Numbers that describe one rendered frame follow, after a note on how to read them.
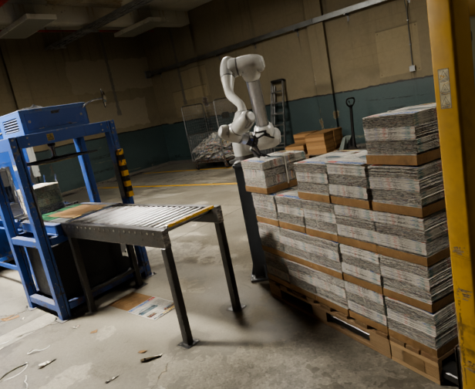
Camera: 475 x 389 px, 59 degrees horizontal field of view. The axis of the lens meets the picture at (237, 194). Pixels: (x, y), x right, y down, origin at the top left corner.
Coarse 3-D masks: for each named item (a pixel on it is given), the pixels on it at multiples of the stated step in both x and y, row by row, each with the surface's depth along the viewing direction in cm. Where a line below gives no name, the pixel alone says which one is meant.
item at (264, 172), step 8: (248, 160) 305; (256, 160) 298; (264, 160) 291; (272, 160) 288; (280, 160) 291; (248, 168) 301; (256, 168) 292; (264, 168) 285; (272, 168) 289; (280, 168) 292; (248, 176) 306; (256, 176) 295; (264, 176) 286; (272, 176) 290; (280, 176) 293; (248, 184) 308; (256, 184) 299; (264, 184) 289; (272, 184) 290
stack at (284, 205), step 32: (288, 192) 285; (320, 224) 249; (352, 224) 225; (320, 256) 258; (352, 256) 232; (288, 288) 304; (320, 288) 267; (352, 288) 239; (320, 320) 276; (352, 320) 248; (384, 320) 223; (384, 352) 229
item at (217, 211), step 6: (120, 204) 383; (126, 204) 377; (132, 204) 372; (138, 204) 366; (144, 204) 361; (150, 204) 355; (156, 204) 351; (210, 210) 303; (216, 210) 299; (204, 216) 308; (210, 216) 305; (216, 216) 300; (222, 216) 303; (216, 222) 302
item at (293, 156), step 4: (276, 152) 318; (280, 152) 314; (284, 152) 310; (288, 152) 306; (292, 152) 302; (296, 152) 298; (300, 152) 299; (304, 152) 300; (288, 156) 294; (292, 156) 296; (296, 156) 297; (300, 156) 299; (304, 156) 301; (288, 160) 295; (292, 160) 296; (296, 160) 297; (300, 160) 299; (292, 164) 297; (292, 168) 297; (292, 172) 298; (292, 176) 298
